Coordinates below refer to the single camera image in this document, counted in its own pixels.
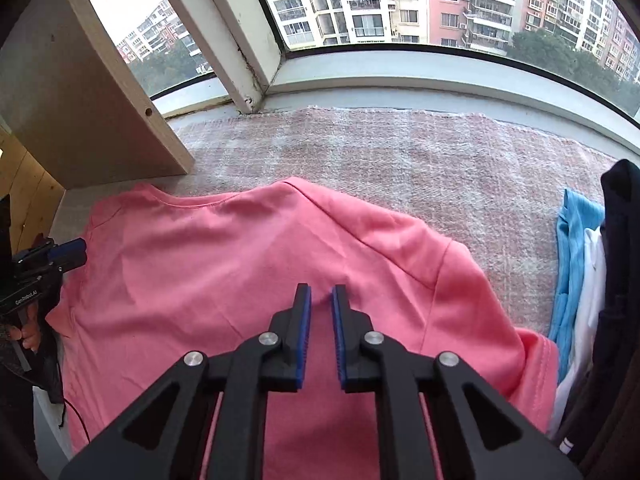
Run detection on brown folded garment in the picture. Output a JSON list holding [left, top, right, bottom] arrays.
[[580, 340, 640, 468]]

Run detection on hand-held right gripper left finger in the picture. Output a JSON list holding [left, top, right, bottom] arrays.
[[59, 282, 313, 480]]

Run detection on white folded garment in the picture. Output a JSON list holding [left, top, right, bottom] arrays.
[[547, 227, 609, 436]]

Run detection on blue folded garment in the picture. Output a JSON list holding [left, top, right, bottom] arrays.
[[548, 188, 607, 382]]

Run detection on pine wood cabinet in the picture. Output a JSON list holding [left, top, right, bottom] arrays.
[[0, 125, 66, 256]]

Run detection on black cable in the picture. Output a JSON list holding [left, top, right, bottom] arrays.
[[56, 394, 97, 444]]

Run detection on light wooden board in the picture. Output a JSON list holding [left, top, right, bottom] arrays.
[[0, 0, 196, 192]]

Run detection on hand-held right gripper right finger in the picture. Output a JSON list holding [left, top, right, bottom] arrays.
[[331, 284, 583, 480]]

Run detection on pink t-shirt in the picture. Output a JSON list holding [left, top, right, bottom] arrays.
[[47, 176, 560, 480]]

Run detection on pink plaid blanket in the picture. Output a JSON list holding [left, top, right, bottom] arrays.
[[50, 105, 621, 356]]

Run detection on apartment buildings outside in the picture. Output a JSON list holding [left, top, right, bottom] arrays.
[[115, 0, 640, 86]]

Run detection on navy folded garment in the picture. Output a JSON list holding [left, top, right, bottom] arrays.
[[555, 159, 640, 466]]

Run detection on person's left forearm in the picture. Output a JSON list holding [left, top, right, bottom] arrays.
[[0, 322, 66, 407]]

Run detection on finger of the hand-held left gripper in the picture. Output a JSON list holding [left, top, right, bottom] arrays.
[[12, 237, 88, 261], [12, 254, 88, 282]]

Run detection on person's left hand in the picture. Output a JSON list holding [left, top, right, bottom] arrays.
[[5, 304, 44, 353]]

